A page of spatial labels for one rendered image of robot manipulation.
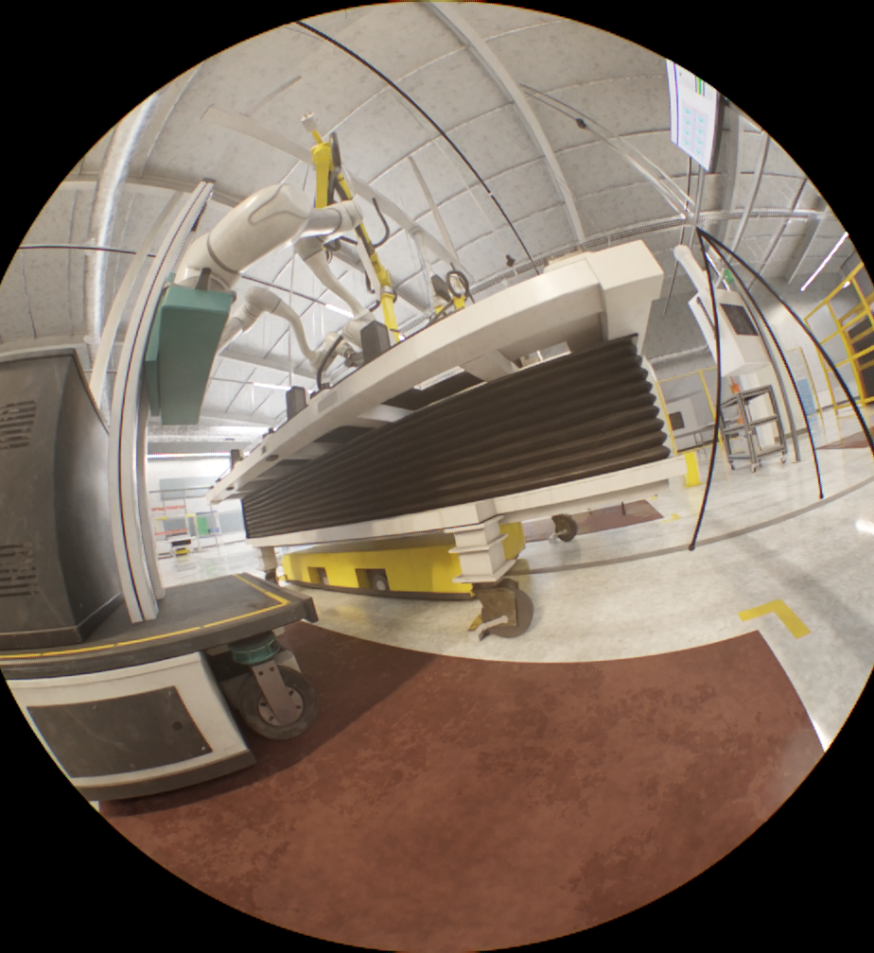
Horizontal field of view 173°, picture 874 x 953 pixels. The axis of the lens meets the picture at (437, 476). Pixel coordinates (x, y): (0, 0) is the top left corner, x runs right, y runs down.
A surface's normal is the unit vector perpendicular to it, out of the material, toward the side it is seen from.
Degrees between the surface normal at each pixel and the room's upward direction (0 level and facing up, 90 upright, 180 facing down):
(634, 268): 90
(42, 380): 90
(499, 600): 90
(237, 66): 176
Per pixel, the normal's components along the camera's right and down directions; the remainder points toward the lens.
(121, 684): 0.75, -0.21
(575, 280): -0.55, 0.05
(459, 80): 0.16, 0.98
